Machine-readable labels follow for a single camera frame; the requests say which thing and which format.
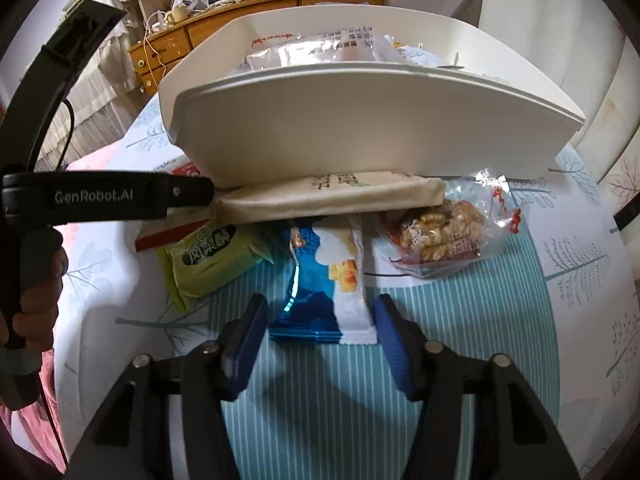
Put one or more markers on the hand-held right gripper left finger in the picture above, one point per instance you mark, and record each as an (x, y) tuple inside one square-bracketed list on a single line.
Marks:
[(247, 340)]

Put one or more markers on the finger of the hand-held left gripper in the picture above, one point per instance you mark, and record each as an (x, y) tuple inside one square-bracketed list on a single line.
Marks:
[(192, 192)]

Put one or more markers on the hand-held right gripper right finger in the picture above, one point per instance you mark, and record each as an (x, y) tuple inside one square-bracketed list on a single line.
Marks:
[(395, 350)]

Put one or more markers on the blue white snack packet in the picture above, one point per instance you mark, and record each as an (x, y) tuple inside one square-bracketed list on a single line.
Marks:
[(310, 300)]

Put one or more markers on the beige snack packet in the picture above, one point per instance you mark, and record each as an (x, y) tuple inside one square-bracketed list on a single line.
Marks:
[(325, 200)]

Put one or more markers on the white plastic bin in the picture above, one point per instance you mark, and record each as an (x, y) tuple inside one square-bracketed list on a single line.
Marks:
[(350, 130)]

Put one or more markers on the person's left hand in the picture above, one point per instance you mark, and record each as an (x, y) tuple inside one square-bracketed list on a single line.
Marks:
[(42, 305)]

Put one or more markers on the red white snack packet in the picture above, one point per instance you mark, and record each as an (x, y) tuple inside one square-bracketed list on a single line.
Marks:
[(170, 234)]

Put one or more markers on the teal striped cloth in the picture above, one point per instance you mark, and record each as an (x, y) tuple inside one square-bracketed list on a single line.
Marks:
[(450, 320)]

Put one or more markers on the green snack packet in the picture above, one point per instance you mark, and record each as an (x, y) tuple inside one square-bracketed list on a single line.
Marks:
[(210, 260)]

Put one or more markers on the lace cloth covered piano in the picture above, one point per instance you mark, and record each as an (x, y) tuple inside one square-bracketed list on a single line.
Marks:
[(100, 110)]

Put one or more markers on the clear nut snack packet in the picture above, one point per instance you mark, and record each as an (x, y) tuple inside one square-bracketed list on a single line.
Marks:
[(440, 230)]

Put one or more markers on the wooden desk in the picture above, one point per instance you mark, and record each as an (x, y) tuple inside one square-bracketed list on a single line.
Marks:
[(170, 45)]

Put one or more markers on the tree print bed sheet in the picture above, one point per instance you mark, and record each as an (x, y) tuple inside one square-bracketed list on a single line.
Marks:
[(575, 310)]

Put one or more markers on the clear printed snack packet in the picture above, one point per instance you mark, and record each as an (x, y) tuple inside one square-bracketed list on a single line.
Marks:
[(310, 50)]

